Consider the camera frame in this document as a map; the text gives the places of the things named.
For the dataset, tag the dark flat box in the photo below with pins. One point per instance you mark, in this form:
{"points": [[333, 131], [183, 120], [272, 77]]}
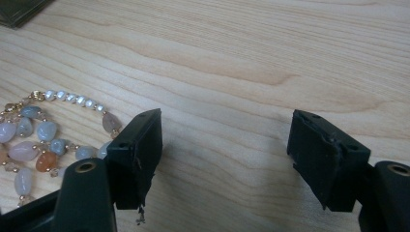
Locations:
{"points": [[19, 11]]}

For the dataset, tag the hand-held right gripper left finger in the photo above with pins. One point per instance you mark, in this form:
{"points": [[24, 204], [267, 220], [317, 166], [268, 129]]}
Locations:
{"points": [[135, 161]]}

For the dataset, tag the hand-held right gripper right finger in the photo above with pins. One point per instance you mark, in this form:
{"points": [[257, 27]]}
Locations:
{"points": [[325, 161]]}

